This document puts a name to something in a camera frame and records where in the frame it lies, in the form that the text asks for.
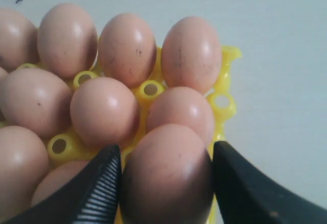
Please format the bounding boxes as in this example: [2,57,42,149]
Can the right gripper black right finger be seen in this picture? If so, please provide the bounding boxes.
[213,141,326,223]

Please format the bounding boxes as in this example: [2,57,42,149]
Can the brown egg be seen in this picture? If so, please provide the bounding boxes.
[70,77,140,148]
[1,8,40,72]
[1,126,49,222]
[1,68,73,138]
[0,67,8,84]
[146,87,215,146]
[37,3,98,80]
[98,13,157,88]
[161,16,222,94]
[120,124,214,223]
[31,160,89,206]

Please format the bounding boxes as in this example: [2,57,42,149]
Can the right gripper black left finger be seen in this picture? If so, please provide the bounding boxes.
[7,145,122,224]

